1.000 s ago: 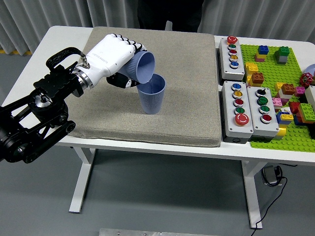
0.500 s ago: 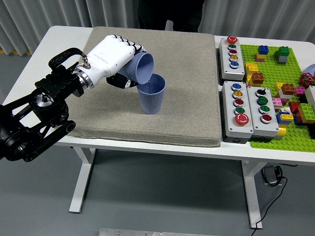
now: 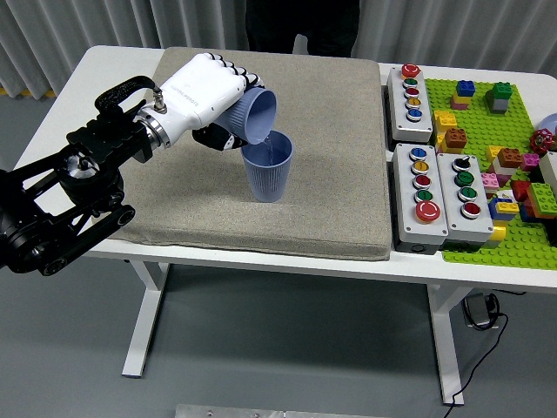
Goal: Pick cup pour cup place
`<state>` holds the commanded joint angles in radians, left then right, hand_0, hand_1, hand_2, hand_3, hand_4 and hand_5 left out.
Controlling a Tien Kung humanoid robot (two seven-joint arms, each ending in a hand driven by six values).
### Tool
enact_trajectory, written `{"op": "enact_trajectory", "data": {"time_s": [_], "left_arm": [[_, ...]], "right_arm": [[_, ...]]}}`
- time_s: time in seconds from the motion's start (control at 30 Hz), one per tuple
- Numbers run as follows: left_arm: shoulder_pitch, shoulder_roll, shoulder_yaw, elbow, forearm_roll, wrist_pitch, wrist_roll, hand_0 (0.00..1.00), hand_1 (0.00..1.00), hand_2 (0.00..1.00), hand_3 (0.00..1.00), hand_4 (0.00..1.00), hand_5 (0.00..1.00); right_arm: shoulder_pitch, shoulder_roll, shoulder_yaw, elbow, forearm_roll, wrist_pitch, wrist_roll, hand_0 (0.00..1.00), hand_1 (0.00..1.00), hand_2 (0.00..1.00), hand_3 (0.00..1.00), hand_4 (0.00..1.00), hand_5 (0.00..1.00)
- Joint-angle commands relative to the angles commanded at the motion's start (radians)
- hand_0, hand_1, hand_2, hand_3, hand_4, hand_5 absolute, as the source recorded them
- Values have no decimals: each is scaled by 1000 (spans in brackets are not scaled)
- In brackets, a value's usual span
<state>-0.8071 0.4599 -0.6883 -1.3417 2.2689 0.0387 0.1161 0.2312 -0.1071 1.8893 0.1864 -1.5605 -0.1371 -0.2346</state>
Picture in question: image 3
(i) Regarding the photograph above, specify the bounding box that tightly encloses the grey five-button control box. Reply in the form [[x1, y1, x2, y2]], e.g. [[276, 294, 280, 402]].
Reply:
[[386, 64, 435, 144], [391, 142, 449, 254]]

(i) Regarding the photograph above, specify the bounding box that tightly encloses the grey-brown fabric mat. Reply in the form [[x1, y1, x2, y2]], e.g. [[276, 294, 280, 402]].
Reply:
[[116, 46, 392, 261]]

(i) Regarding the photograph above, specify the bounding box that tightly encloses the white table leg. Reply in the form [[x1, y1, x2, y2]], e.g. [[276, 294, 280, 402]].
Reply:
[[121, 260, 171, 378], [426, 282, 475, 406]]

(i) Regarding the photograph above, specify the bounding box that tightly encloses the grey selector switch control box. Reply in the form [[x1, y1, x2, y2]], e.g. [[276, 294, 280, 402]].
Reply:
[[435, 152, 495, 253]]

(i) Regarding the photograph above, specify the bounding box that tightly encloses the green studded baseplate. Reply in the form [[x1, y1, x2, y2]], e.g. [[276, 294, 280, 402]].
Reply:
[[424, 77, 557, 271]]

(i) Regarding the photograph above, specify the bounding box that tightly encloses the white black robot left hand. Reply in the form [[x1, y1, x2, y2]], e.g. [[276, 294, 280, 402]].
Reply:
[[145, 52, 266, 152]]

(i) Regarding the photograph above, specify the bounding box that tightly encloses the grey power adapter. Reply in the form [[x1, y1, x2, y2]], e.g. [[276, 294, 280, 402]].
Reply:
[[461, 292, 500, 330]]

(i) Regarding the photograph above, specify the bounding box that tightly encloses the black floor cable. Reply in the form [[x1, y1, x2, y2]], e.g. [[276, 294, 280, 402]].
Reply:
[[447, 300, 509, 408]]

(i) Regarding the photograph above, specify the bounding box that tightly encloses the green toy brick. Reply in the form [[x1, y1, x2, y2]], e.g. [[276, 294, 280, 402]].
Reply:
[[486, 82, 514, 105], [526, 182, 557, 215]]

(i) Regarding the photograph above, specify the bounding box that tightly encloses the red valve handwheel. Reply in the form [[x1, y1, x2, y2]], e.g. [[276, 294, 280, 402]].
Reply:
[[529, 129, 554, 154]]

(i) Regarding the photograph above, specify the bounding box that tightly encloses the white toy brick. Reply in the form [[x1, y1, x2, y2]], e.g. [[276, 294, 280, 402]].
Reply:
[[490, 158, 520, 179]]

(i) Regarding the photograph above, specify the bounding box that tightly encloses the white box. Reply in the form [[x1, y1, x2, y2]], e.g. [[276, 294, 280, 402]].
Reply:
[[538, 151, 557, 197]]

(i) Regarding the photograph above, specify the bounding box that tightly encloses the white pleated curtain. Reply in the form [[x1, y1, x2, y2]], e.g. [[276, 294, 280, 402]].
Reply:
[[0, 0, 557, 99]]

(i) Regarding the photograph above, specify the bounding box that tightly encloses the red toy brick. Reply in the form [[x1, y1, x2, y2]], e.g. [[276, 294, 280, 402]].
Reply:
[[510, 179, 533, 204]]

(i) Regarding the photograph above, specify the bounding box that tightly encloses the blue ribbed plastic cup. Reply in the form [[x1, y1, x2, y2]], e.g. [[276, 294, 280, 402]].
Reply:
[[217, 88, 278, 147], [241, 131, 295, 204]]

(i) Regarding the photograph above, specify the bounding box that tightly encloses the orange toy brick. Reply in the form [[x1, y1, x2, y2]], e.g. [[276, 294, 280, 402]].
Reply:
[[498, 147, 524, 169], [444, 127, 468, 153]]

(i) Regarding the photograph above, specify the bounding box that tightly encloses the person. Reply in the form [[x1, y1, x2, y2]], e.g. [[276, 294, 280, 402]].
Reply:
[[245, 0, 361, 58]]

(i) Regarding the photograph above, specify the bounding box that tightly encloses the yellow floor tape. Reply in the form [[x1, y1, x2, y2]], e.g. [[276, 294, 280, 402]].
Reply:
[[0, 86, 57, 99]]

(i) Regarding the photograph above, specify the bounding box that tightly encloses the lavender bowl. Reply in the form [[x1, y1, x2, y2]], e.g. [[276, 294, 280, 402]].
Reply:
[[539, 111, 557, 140]]

